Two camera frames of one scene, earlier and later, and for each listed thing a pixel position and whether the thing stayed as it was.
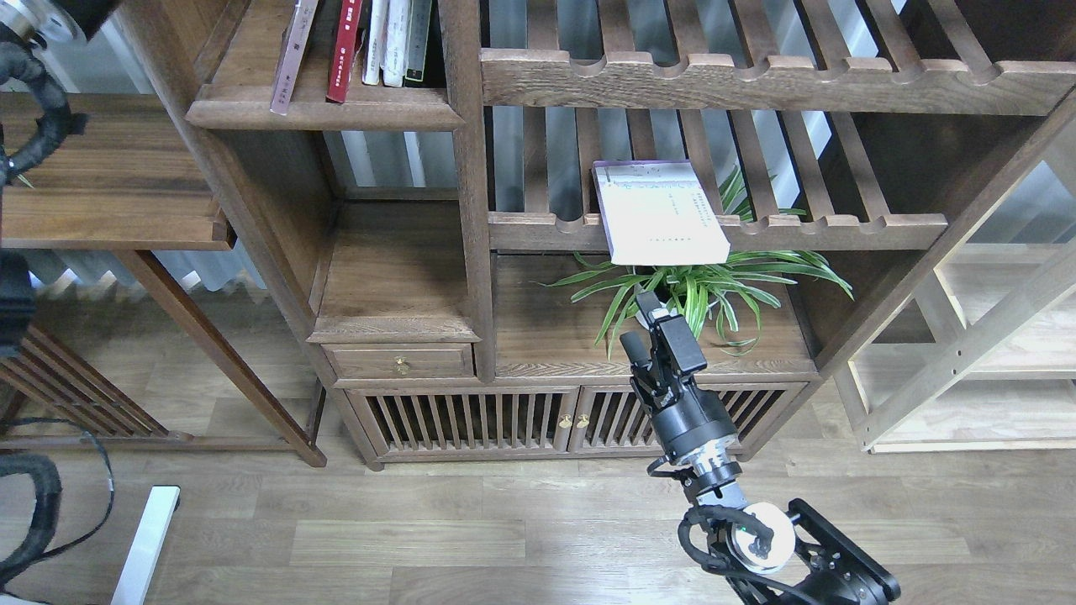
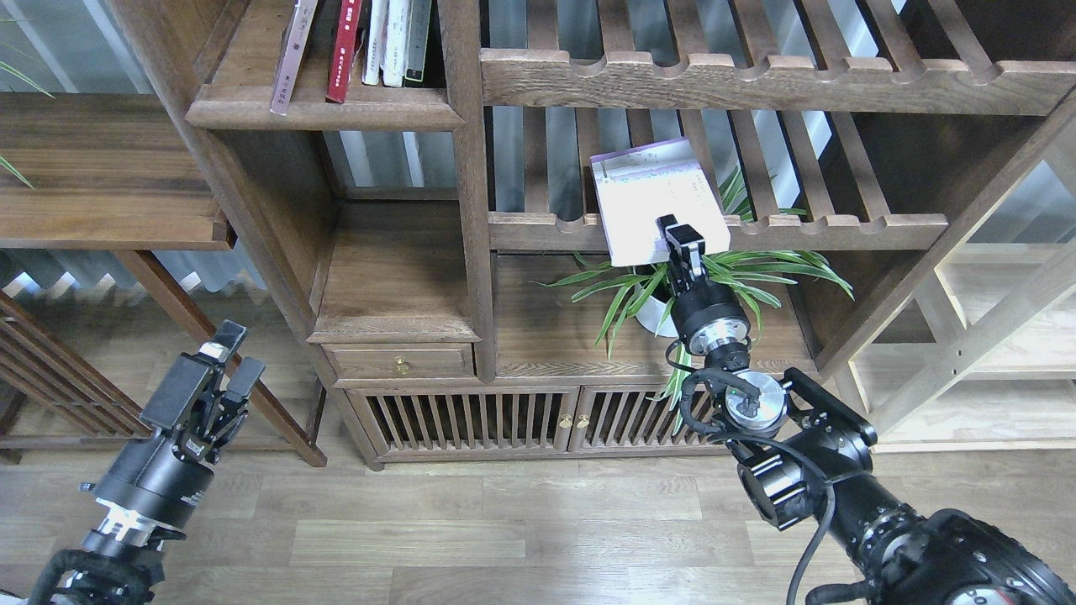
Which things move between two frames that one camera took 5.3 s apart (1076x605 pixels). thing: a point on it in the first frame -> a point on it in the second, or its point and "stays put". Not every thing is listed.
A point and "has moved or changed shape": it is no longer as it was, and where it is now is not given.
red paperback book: x=343 y=59 stays put
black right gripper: x=693 y=425 -> x=706 y=318
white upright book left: x=371 y=75 stays put
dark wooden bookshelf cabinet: x=470 y=194 stays put
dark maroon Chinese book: x=294 y=35 stays put
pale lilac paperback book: x=656 y=212 has moved or changed shape
